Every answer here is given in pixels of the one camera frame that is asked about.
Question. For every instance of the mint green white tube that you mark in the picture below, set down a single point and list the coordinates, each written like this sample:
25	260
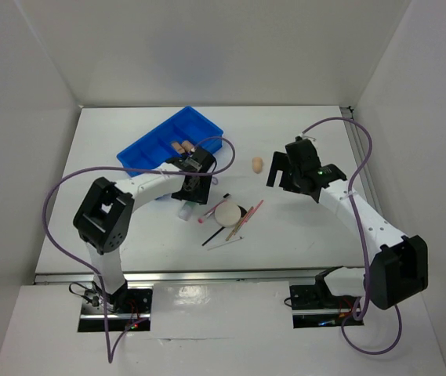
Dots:
186	210

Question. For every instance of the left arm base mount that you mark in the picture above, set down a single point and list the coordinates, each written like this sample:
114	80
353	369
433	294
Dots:
129	310

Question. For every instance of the blue divided plastic bin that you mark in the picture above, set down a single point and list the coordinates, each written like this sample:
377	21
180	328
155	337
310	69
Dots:
145	161

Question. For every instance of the round cream powder puff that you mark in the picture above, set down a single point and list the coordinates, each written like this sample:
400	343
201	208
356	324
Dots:
227	214

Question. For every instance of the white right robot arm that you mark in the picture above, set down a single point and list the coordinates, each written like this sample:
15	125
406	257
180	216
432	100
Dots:
395	265

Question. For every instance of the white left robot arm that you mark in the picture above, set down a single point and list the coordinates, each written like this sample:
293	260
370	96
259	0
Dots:
103	218

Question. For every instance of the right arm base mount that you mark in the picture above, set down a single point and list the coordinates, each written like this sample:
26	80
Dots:
314	306

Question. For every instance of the aluminium rail front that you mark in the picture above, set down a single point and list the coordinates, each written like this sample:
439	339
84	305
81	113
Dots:
188	276

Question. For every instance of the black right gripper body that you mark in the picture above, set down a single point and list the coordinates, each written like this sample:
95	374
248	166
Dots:
294	173

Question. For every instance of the long pink makeup brush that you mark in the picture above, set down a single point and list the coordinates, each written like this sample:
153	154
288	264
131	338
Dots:
252	211

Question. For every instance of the beige makeup sponge egg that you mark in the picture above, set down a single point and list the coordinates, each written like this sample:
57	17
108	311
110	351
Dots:
257	165

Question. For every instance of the pink brow comb brush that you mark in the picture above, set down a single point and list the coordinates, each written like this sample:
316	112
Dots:
206	215

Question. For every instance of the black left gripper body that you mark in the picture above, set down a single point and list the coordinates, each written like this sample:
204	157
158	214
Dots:
198	194

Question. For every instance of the white thin makeup pencil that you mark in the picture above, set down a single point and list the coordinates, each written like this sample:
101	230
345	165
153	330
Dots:
225	243

